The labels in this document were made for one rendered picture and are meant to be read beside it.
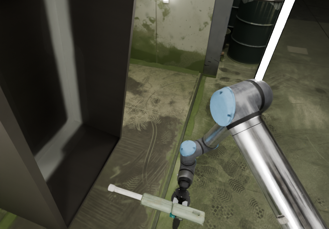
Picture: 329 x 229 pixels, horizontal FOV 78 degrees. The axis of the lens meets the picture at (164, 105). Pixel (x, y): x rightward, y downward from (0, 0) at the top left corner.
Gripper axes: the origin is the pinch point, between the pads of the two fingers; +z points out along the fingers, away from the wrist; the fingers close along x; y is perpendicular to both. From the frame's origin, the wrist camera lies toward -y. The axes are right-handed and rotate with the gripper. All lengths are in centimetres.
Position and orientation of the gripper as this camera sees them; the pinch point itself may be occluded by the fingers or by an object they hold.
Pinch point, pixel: (177, 215)
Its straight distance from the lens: 110.8
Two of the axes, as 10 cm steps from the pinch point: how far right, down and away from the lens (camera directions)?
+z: -2.6, 5.5, -7.9
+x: -9.6, -2.4, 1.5
